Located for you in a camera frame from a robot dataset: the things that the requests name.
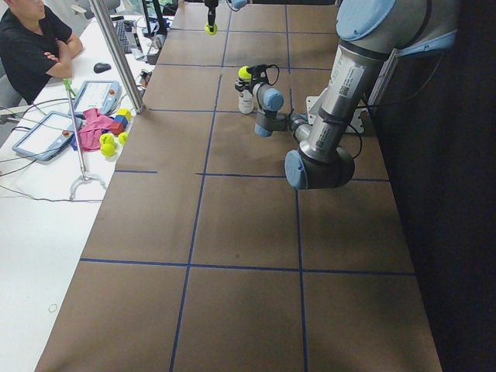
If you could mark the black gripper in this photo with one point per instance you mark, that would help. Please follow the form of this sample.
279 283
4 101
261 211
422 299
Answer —
210 15
248 83

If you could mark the tennis ball with Wilson print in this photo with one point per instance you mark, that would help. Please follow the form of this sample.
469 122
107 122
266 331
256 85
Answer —
244 72

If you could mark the tennis ball can holder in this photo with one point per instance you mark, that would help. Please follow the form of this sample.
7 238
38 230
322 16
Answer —
245 103

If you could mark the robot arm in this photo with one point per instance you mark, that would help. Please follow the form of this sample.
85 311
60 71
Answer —
369 31
234 5

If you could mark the spare tennis ball on desk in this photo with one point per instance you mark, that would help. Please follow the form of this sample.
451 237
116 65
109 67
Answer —
107 139

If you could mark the black computer monitor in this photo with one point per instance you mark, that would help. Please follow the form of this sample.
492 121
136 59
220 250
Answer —
154 17

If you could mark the black keyboard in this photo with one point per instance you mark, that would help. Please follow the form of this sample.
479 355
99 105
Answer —
123 30

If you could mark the yellow cube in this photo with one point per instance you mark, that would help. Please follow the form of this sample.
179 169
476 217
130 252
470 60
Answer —
124 112

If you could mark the red blue cube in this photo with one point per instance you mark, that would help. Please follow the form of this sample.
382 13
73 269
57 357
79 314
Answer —
118 125

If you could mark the black computer mouse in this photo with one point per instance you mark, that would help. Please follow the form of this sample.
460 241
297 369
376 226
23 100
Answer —
101 67

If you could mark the far teach pendant tablet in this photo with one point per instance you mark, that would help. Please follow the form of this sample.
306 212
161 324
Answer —
101 95

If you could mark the teach pendant tablet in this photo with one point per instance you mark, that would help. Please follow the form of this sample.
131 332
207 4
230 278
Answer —
47 138
101 95

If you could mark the pink cloth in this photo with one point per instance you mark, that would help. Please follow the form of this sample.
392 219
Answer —
90 133

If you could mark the metal reacher grabber tool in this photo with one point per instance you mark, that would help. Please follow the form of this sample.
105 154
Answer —
77 143

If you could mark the seated person in black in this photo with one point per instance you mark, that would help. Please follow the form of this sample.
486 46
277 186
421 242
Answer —
36 46

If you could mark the near teach pendant tablet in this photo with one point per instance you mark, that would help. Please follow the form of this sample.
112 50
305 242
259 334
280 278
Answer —
47 138

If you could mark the white side desk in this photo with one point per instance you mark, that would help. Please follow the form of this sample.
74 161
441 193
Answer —
47 211

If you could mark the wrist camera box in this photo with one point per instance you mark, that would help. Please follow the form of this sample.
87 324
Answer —
258 72

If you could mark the aluminium frame post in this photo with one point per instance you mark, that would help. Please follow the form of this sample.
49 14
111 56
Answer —
104 20

